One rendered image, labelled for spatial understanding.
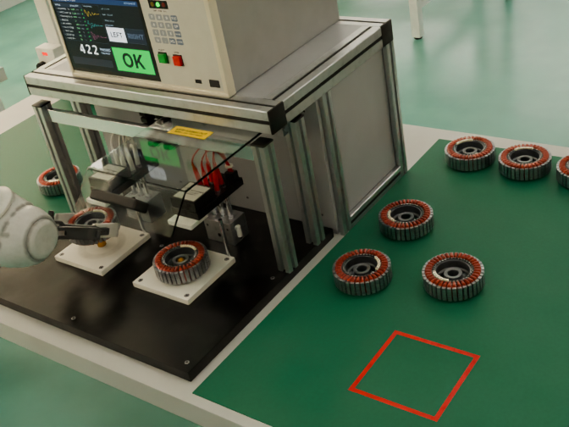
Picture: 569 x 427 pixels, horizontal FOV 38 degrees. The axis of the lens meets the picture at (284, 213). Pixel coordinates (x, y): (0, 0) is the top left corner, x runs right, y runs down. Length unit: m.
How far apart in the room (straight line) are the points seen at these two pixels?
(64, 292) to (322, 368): 0.60
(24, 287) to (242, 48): 0.69
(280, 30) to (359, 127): 0.27
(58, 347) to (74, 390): 1.09
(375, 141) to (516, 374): 0.65
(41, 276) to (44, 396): 0.98
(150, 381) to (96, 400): 1.18
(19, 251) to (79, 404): 1.32
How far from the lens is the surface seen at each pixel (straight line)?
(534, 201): 1.79
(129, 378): 1.53
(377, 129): 1.81
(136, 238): 1.83
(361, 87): 1.73
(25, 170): 2.38
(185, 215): 1.66
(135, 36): 1.64
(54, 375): 2.84
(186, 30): 1.54
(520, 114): 3.80
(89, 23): 1.72
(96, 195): 1.45
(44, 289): 1.80
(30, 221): 1.42
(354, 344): 1.47
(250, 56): 1.57
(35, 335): 1.72
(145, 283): 1.68
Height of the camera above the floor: 1.72
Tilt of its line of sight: 32 degrees down
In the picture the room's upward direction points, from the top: 12 degrees counter-clockwise
